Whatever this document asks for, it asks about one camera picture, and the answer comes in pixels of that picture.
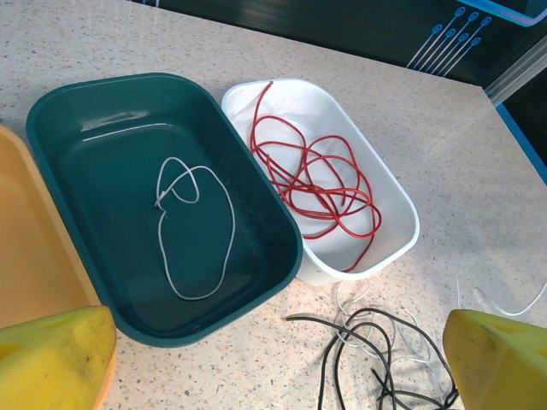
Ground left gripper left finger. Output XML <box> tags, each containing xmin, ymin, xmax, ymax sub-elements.
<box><xmin>0</xmin><ymin>305</ymin><xmax>117</xmax><ymax>410</ymax></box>

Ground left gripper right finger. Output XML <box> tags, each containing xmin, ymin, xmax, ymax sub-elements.
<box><xmin>444</xmin><ymin>310</ymin><xmax>547</xmax><ymax>410</ymax></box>

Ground white cable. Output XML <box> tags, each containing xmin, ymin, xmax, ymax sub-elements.
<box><xmin>154</xmin><ymin>156</ymin><xmax>237</xmax><ymax>302</ymax></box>
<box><xmin>455</xmin><ymin>272</ymin><xmax>547</xmax><ymax>318</ymax></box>
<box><xmin>332</xmin><ymin>279</ymin><xmax>445</xmax><ymax>385</ymax></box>

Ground black cable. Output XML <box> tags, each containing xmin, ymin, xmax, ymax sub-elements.
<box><xmin>285</xmin><ymin>307</ymin><xmax>461</xmax><ymax>410</ymax></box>

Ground red cable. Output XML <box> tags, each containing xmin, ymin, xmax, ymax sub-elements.
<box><xmin>250</xmin><ymin>80</ymin><xmax>382</xmax><ymax>273</ymax></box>
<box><xmin>256</xmin><ymin>114</ymin><xmax>377</xmax><ymax>240</ymax></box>

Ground orange plastic tray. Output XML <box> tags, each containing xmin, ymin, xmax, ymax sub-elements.
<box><xmin>0</xmin><ymin>123</ymin><xmax>117</xmax><ymax>410</ymax></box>

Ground teal plastic tray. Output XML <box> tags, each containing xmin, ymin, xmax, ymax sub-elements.
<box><xmin>25</xmin><ymin>72</ymin><xmax>303</xmax><ymax>349</ymax></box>

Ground white plastic tray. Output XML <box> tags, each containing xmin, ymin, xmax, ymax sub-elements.
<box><xmin>221</xmin><ymin>76</ymin><xmax>422</xmax><ymax>286</ymax></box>

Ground aluminium frame post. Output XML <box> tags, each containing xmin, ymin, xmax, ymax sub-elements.
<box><xmin>485</xmin><ymin>40</ymin><xmax>547</xmax><ymax>106</ymax></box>

